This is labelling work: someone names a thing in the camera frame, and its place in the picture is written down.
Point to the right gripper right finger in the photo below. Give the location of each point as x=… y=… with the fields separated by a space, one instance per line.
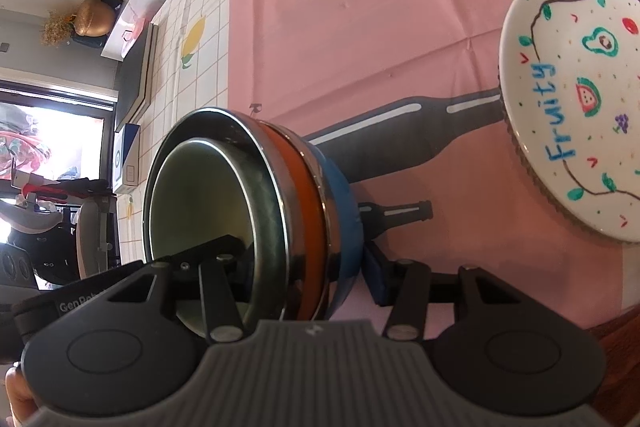
x=403 y=286

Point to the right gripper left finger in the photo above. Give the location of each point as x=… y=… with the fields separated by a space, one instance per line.
x=222 y=320

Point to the blue steel bowl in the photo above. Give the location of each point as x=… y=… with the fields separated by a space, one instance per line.
x=340 y=216

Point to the green ceramic bowl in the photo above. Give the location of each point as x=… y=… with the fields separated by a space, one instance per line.
x=205 y=190

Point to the orange steel bowl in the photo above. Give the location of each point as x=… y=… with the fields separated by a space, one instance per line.
x=298 y=203

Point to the white fruity ceramic plate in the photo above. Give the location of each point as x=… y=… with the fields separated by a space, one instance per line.
x=570 y=76

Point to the clear glass patterned plate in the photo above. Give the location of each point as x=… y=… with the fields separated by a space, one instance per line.
x=566 y=214

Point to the person's left hand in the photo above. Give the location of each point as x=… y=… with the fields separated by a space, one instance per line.
x=22 y=403

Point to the blue white small box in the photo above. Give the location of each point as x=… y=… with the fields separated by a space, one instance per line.
x=125 y=170

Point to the black notebook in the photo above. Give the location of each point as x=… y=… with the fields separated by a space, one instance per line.
x=133 y=79

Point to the checked lemon tablecloth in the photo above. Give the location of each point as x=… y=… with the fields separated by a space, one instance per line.
x=308 y=64

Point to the golden brown vase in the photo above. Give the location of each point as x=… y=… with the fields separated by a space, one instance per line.
x=94 y=18

